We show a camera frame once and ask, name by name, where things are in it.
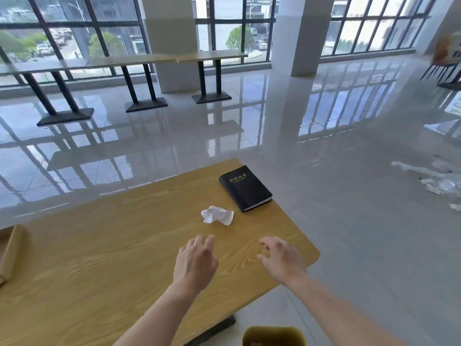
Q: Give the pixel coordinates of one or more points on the scattered white paper scraps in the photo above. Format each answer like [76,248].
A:
[439,183]

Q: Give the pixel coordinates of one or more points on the person's right thumb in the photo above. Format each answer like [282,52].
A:
[263,260]

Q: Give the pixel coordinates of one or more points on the black notebook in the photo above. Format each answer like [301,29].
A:
[245,189]

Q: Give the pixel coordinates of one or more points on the crumpled white paper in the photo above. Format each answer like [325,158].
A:
[218,215]

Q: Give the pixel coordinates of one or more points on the person's right forearm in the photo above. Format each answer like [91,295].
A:
[335,313]

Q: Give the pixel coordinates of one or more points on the black framed window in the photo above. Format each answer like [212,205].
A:
[68,28]
[371,25]
[234,28]

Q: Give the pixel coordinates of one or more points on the orange chair with black legs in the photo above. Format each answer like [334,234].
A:
[446,53]

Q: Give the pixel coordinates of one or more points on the person's left hand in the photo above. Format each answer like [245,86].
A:
[194,264]

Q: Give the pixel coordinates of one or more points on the person's right hand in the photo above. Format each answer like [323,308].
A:
[286,263]

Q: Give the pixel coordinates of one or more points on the person's left fingers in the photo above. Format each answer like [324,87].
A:
[201,243]

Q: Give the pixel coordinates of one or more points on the person's left forearm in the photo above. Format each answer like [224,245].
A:
[162,313]

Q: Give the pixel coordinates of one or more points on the long wooden counter table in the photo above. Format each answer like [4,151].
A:
[212,55]
[129,60]
[43,65]

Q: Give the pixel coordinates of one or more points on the olive waste bin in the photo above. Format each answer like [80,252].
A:
[273,336]

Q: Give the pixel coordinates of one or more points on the black table base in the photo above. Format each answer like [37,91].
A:
[216,329]

